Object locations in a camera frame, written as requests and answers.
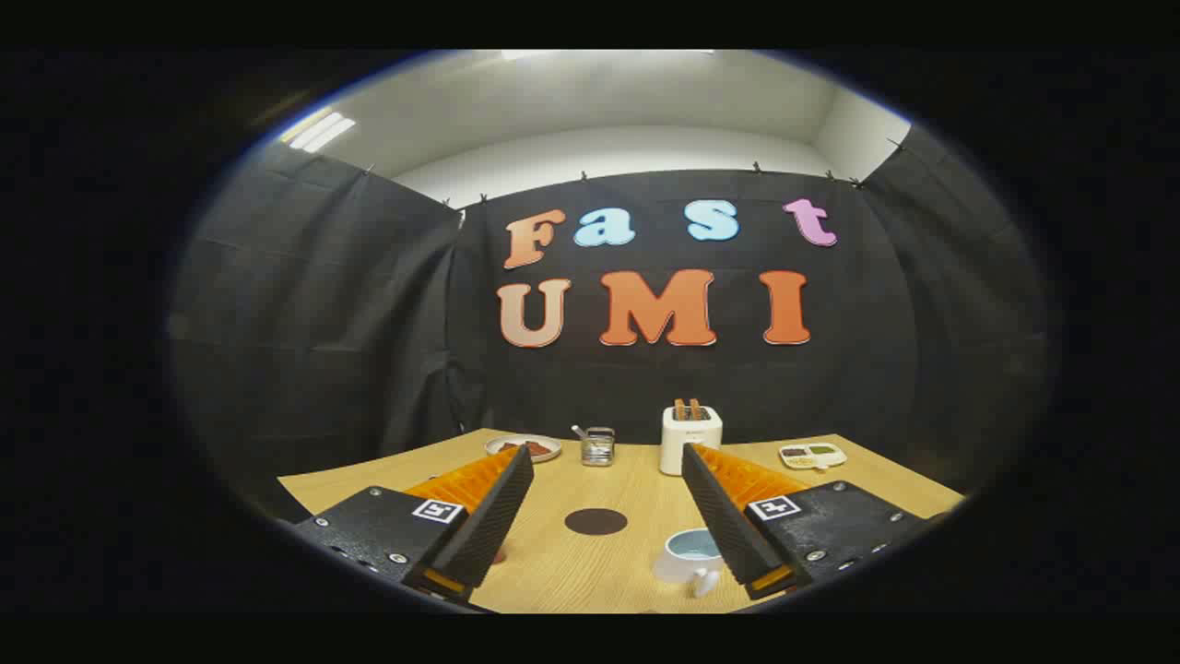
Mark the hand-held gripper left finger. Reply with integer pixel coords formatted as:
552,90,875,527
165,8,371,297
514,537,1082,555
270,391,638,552
293,445,536,606

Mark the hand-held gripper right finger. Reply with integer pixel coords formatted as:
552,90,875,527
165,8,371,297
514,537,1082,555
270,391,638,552
680,443,932,600

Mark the white cup with blue inside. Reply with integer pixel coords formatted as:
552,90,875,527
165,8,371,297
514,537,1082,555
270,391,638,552
653,528,725,598

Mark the dark brown round coaster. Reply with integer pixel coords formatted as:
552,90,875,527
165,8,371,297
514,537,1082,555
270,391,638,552
565,508,629,536

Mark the white toaster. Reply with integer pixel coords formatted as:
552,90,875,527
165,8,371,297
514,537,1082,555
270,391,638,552
660,406,724,477

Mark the white round plate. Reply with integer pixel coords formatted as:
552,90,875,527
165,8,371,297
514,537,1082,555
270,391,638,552
485,434,562,463

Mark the wooden table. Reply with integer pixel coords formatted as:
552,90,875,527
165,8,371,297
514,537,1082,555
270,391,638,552
277,428,967,614

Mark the white divided tray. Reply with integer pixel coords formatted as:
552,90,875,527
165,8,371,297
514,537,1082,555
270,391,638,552
779,443,847,471

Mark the black backdrop cloth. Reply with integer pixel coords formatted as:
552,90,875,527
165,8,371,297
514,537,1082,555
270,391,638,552
171,124,1052,517

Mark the ceiling light panel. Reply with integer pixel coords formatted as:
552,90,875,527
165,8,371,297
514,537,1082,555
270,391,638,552
281,109,356,153

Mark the metal wire container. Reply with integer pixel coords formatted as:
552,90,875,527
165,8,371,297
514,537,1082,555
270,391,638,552
572,425,616,467

